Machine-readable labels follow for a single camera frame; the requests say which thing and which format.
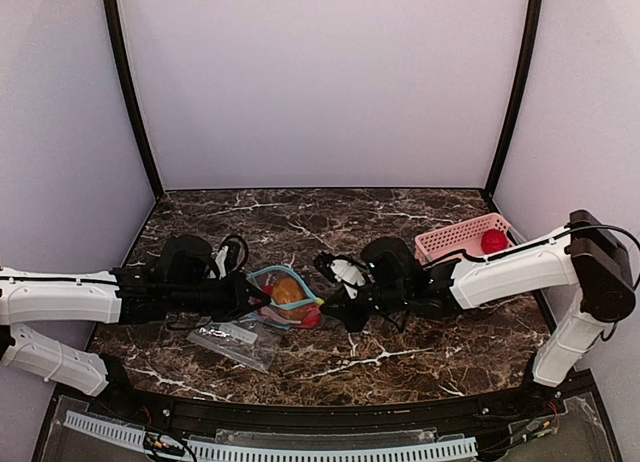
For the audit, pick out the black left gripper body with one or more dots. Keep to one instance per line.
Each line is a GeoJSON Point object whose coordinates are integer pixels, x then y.
{"type": "Point", "coordinates": [239, 292]}

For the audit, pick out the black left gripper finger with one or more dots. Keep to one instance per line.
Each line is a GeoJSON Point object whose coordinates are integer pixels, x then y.
{"type": "Point", "coordinates": [249, 309]}
{"type": "Point", "coordinates": [255, 293]}

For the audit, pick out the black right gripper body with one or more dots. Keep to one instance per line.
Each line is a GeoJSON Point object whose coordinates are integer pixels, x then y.
{"type": "Point", "coordinates": [353, 304]}

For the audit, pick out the red toy fruit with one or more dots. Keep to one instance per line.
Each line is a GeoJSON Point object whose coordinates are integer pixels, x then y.
{"type": "Point", "coordinates": [310, 316]}

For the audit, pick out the brown toy kiwi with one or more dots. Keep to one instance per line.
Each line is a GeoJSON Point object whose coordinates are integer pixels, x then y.
{"type": "Point", "coordinates": [286, 291]}

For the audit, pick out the large clear zip bag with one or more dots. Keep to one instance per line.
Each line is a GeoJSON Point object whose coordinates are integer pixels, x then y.
{"type": "Point", "coordinates": [293, 304]}

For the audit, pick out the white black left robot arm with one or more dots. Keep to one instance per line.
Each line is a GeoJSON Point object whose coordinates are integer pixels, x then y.
{"type": "Point", "coordinates": [188, 276]}

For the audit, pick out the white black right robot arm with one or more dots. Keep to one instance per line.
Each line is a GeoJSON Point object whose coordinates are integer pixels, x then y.
{"type": "Point", "coordinates": [586, 254]}

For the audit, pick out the small clear zip bag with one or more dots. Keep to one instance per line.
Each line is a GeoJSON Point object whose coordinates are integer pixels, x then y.
{"type": "Point", "coordinates": [248, 341]}

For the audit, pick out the pink plastic basket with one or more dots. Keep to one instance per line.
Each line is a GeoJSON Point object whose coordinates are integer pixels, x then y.
{"type": "Point", "coordinates": [463, 235]}

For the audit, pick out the red toy strawberry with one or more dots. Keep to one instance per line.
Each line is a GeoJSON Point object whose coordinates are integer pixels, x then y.
{"type": "Point", "coordinates": [493, 241]}

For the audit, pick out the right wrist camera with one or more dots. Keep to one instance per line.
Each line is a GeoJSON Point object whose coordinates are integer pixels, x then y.
{"type": "Point", "coordinates": [343, 270]}

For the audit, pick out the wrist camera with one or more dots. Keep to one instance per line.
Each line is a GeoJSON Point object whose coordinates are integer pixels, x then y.
{"type": "Point", "coordinates": [231, 256]}
{"type": "Point", "coordinates": [343, 270]}

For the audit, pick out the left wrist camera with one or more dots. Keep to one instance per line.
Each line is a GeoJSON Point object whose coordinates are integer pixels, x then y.
{"type": "Point", "coordinates": [231, 256]}

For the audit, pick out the black front rail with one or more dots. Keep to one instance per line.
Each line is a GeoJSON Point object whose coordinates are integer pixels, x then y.
{"type": "Point", "coordinates": [472, 415]}

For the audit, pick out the white slotted cable duct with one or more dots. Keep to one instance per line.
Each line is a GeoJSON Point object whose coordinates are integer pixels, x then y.
{"type": "Point", "coordinates": [229, 445]}

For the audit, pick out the left black frame post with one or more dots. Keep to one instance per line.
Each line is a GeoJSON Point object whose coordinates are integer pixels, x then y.
{"type": "Point", "coordinates": [127, 87]}

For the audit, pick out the black frame post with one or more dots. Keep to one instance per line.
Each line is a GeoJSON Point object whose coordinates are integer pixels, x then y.
{"type": "Point", "coordinates": [127, 87]}
{"type": "Point", "coordinates": [525, 56]}

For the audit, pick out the right black frame post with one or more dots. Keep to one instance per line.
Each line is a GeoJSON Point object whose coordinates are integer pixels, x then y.
{"type": "Point", "coordinates": [525, 56]}

